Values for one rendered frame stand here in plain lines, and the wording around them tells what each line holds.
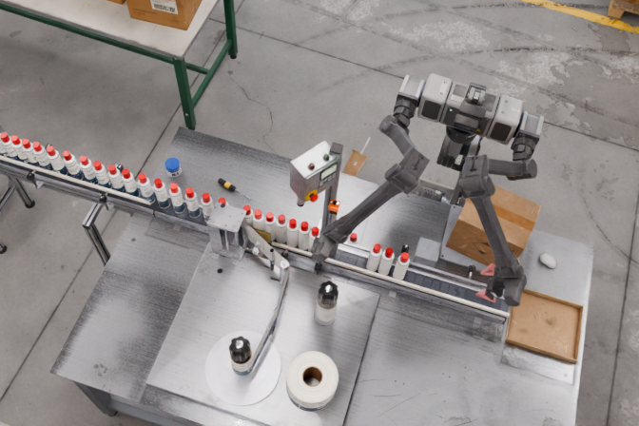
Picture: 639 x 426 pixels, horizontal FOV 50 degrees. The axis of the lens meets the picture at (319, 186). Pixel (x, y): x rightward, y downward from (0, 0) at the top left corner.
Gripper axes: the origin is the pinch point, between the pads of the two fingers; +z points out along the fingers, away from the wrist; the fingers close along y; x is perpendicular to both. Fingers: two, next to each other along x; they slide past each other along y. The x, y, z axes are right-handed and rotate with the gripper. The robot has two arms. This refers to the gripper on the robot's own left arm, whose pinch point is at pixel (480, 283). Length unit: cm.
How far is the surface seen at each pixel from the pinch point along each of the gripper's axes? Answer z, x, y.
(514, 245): -1.9, 12.7, -25.3
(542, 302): 6, 47, -18
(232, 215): 68, -79, 4
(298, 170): 27, -81, -7
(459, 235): 21.0, 3.0, -28.4
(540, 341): 4.0, 48.8, 0.6
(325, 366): 41, -28, 48
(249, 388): 68, -40, 63
